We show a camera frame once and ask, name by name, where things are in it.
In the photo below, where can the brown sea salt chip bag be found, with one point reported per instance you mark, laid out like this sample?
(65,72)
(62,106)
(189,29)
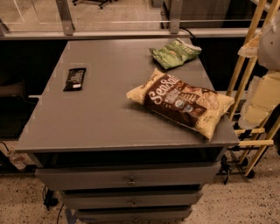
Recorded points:
(196,108)

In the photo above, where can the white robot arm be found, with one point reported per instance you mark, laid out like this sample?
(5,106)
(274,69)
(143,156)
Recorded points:
(269,45)

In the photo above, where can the green chip bag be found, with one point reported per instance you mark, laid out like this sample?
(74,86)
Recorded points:
(175,54)

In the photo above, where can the black rxbar chocolate bar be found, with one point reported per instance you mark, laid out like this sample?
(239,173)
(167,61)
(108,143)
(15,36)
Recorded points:
(75,79)

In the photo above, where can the grey drawer cabinet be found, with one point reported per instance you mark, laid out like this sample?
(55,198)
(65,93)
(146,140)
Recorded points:
(110,158)

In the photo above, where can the grey metal railing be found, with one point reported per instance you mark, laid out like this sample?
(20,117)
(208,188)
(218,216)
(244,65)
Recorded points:
(60,19)

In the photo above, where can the black office chair base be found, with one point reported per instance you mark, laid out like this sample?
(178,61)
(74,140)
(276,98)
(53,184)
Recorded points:
(99,3)

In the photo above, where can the yellow wooden rack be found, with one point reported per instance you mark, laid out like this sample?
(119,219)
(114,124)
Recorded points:
(261,86)

